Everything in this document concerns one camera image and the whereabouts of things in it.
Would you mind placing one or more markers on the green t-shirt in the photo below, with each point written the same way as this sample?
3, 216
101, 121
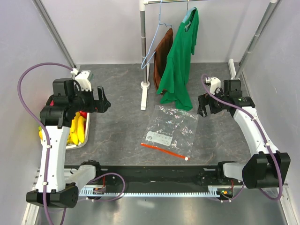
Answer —
176, 74

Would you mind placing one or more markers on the yellow banana bunch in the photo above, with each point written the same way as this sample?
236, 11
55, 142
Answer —
41, 133
77, 130

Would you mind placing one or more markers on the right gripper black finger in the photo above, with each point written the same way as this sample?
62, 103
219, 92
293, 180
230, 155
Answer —
202, 100
202, 111

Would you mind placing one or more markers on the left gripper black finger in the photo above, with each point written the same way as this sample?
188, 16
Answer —
105, 104
99, 92

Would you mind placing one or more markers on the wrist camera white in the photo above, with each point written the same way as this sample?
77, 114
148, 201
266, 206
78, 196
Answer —
84, 78
214, 84

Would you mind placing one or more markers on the brown towel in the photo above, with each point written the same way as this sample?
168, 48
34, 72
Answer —
160, 57

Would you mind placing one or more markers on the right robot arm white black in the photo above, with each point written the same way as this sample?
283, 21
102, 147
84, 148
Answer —
267, 167

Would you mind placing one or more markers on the metal clothes rack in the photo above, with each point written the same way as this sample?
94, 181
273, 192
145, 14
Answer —
235, 73

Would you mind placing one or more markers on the white plastic basket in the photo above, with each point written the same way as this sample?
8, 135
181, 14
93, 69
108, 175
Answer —
85, 131

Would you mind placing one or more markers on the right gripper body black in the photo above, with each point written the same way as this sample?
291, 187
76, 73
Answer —
215, 105

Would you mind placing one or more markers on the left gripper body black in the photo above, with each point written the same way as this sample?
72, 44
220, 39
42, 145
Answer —
93, 105

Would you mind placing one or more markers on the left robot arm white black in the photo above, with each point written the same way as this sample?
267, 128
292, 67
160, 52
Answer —
52, 188

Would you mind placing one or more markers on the blue hanger under shirt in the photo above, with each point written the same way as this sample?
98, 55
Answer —
188, 12

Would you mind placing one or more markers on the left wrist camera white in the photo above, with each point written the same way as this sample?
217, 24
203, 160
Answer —
84, 78

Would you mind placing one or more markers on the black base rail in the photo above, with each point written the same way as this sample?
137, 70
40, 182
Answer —
158, 180

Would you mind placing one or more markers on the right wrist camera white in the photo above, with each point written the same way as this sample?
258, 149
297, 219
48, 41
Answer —
214, 84

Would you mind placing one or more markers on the light blue wire hanger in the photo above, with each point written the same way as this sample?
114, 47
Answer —
152, 42

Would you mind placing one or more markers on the clear zip top bag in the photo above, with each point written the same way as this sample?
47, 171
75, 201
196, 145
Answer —
171, 131

